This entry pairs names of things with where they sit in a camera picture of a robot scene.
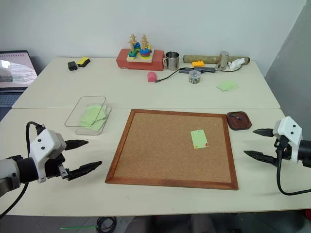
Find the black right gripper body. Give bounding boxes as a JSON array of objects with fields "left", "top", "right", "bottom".
[{"left": 274, "top": 135, "right": 295, "bottom": 163}]

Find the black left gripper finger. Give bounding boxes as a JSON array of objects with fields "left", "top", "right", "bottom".
[
  {"left": 64, "top": 139, "right": 89, "bottom": 150},
  {"left": 68, "top": 160, "right": 103, "bottom": 182}
]

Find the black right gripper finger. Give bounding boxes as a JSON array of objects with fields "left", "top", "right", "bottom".
[
  {"left": 252, "top": 128, "right": 275, "bottom": 138},
  {"left": 243, "top": 150, "right": 279, "bottom": 167}
]

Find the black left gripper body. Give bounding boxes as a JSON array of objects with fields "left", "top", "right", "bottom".
[{"left": 45, "top": 152, "right": 71, "bottom": 182}]

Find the green card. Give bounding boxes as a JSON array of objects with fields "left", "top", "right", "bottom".
[{"left": 190, "top": 130, "right": 209, "bottom": 150}]

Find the wood-framed cork board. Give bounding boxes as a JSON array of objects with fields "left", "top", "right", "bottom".
[{"left": 104, "top": 108, "right": 240, "bottom": 191}]

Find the small jar of pins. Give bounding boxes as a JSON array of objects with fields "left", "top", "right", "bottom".
[{"left": 188, "top": 70, "right": 202, "bottom": 85}]

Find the clear plastic tray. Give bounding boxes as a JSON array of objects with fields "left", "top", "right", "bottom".
[{"left": 64, "top": 96, "right": 112, "bottom": 136}]

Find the brown wooden dish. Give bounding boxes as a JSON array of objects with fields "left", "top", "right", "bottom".
[{"left": 226, "top": 111, "right": 253, "bottom": 132}]

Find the thin green stick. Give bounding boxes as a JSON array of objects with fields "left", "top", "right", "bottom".
[{"left": 60, "top": 225, "right": 101, "bottom": 230}]

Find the white crumpled cloth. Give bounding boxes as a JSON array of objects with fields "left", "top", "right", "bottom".
[{"left": 226, "top": 58, "right": 246, "bottom": 72}]

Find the yellow and black eraser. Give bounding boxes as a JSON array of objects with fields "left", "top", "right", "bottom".
[{"left": 76, "top": 56, "right": 91, "bottom": 68}]

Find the shiny metal cylinder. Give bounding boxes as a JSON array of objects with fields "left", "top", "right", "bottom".
[{"left": 215, "top": 50, "right": 230, "bottom": 71}]

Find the dark grey USB hub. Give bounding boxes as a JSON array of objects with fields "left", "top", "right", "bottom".
[{"left": 193, "top": 66, "right": 217, "bottom": 73}]

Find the brown cork roll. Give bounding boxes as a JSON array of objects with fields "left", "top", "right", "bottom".
[{"left": 183, "top": 54, "right": 251, "bottom": 65}]

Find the open laptop computer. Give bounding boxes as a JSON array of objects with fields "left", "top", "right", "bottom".
[{"left": 0, "top": 50, "right": 38, "bottom": 108}]

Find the red rectangular box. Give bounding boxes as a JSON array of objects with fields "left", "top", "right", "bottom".
[{"left": 116, "top": 48, "right": 165, "bottom": 72}]

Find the stainless steel mug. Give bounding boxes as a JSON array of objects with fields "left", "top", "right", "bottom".
[{"left": 162, "top": 50, "right": 181, "bottom": 71}]

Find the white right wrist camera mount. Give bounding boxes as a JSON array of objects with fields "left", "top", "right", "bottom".
[{"left": 272, "top": 116, "right": 303, "bottom": 164}]

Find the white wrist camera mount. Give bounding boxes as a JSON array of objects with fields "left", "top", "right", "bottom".
[
  {"left": 272, "top": 116, "right": 303, "bottom": 164},
  {"left": 29, "top": 129, "right": 67, "bottom": 184}
]

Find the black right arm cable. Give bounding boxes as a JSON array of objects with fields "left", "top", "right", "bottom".
[{"left": 276, "top": 136, "right": 311, "bottom": 196}]

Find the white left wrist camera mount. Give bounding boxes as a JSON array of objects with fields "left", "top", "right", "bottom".
[{"left": 29, "top": 129, "right": 67, "bottom": 184}]

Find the coiled black floor cable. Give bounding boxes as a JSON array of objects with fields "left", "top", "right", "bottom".
[{"left": 95, "top": 215, "right": 118, "bottom": 232}]

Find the wooden ring stacking toy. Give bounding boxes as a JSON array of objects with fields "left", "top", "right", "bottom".
[{"left": 126, "top": 33, "right": 155, "bottom": 63}]

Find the thin black USB cable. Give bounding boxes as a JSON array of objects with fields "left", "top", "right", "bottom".
[{"left": 155, "top": 68, "right": 186, "bottom": 84}]

